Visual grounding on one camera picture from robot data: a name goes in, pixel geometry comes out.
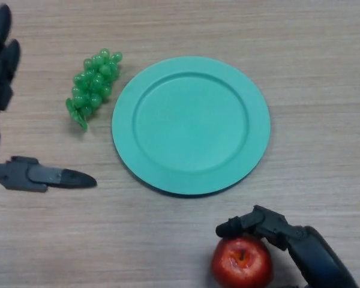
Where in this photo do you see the green round plate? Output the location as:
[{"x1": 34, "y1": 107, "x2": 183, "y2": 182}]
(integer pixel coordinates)
[{"x1": 112, "y1": 56, "x2": 272, "y2": 199}]

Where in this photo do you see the green grape bunch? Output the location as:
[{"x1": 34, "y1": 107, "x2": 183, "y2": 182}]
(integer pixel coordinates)
[{"x1": 65, "y1": 47, "x2": 123, "y2": 133}]

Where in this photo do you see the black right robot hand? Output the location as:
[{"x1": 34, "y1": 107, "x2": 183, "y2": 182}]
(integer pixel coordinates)
[{"x1": 215, "y1": 205, "x2": 360, "y2": 288}]

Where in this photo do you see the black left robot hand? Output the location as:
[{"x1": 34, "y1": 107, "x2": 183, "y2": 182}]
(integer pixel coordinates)
[{"x1": 0, "y1": 3, "x2": 98, "y2": 193}]

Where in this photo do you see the red apple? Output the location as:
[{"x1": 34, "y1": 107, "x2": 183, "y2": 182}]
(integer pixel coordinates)
[{"x1": 211, "y1": 235, "x2": 273, "y2": 288}]

